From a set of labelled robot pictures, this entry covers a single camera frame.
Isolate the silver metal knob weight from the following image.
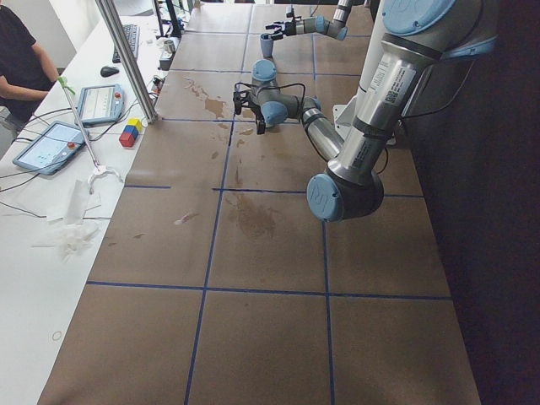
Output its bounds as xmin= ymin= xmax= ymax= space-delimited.
xmin=163 ymin=39 xmax=176 ymax=54

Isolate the light blue plastic cup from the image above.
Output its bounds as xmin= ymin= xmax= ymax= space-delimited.
xmin=260 ymin=34 xmax=273 ymax=58

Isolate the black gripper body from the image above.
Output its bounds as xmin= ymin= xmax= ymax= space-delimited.
xmin=273 ymin=21 xmax=297 ymax=38
xmin=233 ymin=82 xmax=254 ymax=114

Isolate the near teach pendant tablet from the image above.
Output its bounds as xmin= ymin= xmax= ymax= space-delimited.
xmin=13 ymin=121 xmax=85 ymax=176

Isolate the person in black shirt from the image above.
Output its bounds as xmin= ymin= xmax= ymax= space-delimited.
xmin=1 ymin=5 xmax=59 ymax=131

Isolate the far teach pendant tablet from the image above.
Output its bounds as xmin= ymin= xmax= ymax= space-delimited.
xmin=78 ymin=84 xmax=124 ymax=127

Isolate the black keyboard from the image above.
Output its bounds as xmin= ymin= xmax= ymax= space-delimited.
xmin=111 ymin=24 xmax=141 ymax=64

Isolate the long grabber stick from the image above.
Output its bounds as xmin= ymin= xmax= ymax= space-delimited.
xmin=57 ymin=76 xmax=124 ymax=194

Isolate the crumpled white tissue paper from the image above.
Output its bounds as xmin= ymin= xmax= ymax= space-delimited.
xmin=31 ymin=180 xmax=101 ymax=260

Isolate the aluminium frame post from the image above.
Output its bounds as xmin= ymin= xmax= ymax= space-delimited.
xmin=95 ymin=0 xmax=158 ymax=124

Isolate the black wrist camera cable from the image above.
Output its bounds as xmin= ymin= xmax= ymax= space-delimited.
xmin=235 ymin=80 xmax=307 ymax=106

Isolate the black computer mouse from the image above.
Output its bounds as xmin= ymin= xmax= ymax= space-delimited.
xmin=100 ymin=66 xmax=119 ymax=78

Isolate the teach pendant tablet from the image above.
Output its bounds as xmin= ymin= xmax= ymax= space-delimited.
xmin=13 ymin=121 xmax=85 ymax=176
xmin=78 ymin=84 xmax=124 ymax=127

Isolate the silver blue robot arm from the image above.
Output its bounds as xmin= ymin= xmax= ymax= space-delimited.
xmin=233 ymin=1 xmax=499 ymax=222
xmin=262 ymin=0 xmax=365 ymax=41

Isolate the red blue yellow cube block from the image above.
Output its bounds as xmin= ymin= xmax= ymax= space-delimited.
xmin=119 ymin=118 xmax=143 ymax=148

